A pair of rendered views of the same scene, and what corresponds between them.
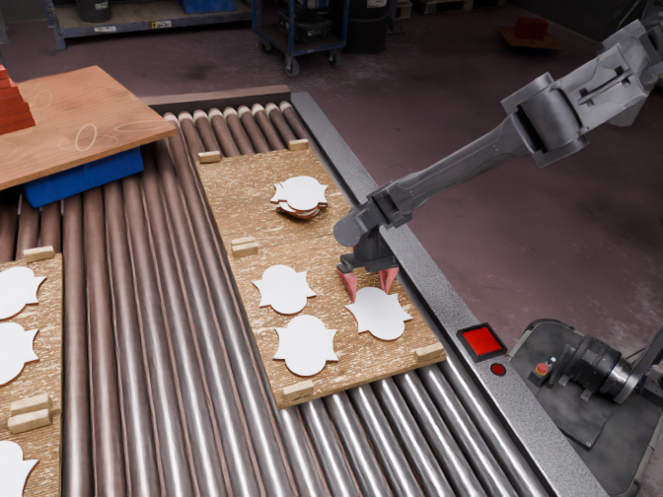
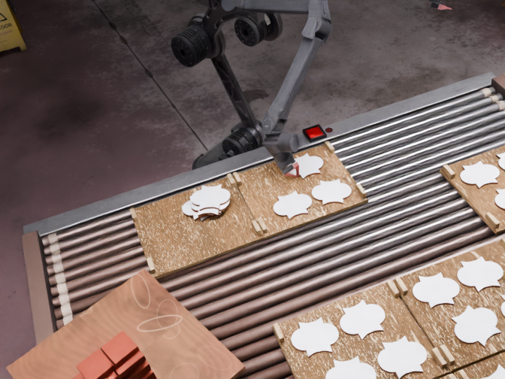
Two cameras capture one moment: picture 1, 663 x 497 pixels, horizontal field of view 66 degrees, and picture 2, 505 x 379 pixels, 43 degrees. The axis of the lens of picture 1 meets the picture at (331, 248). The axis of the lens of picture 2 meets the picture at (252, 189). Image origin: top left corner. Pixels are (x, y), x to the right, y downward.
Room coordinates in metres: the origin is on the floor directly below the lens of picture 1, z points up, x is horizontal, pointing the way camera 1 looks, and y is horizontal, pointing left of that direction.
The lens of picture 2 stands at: (0.60, 1.69, 2.63)
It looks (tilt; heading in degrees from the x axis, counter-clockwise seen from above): 45 degrees down; 281
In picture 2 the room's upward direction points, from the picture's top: 9 degrees counter-clockwise
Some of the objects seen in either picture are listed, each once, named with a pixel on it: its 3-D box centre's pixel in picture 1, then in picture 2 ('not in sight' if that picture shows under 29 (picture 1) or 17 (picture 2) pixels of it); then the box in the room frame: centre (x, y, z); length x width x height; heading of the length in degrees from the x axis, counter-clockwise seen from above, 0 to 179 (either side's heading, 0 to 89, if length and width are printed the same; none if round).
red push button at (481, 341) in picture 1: (480, 342); (314, 133); (0.68, -0.33, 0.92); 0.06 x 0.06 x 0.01; 25
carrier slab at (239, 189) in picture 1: (274, 194); (195, 225); (1.12, 0.17, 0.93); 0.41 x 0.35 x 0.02; 25
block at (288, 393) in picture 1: (298, 390); (361, 190); (0.51, 0.03, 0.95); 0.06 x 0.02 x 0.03; 115
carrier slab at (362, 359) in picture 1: (329, 304); (297, 188); (0.74, -0.01, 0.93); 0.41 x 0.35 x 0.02; 25
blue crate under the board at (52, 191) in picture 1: (64, 148); not in sight; (1.18, 0.75, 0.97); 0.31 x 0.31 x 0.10; 46
